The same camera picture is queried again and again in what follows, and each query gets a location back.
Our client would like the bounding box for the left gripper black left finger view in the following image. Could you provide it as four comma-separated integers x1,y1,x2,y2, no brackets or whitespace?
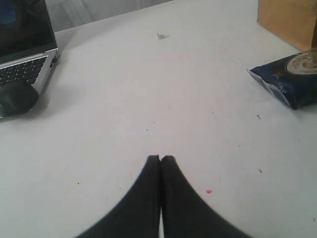
79,155,161,238

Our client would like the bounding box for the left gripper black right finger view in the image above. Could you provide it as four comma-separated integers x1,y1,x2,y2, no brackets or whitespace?
160,156,248,238

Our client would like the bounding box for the brown paper bag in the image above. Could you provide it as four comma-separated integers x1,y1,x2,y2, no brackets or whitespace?
257,0,317,52

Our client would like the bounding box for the black computer mouse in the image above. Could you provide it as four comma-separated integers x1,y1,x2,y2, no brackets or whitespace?
0,81,39,118

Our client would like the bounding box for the spaghetti packet blue orange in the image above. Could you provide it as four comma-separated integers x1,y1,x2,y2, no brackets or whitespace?
248,48,317,110

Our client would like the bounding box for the small white paper scrap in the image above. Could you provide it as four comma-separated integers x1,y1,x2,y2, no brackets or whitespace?
157,33,169,40

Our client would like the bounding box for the silver laptop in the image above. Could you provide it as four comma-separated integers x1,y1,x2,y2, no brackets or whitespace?
0,0,59,97

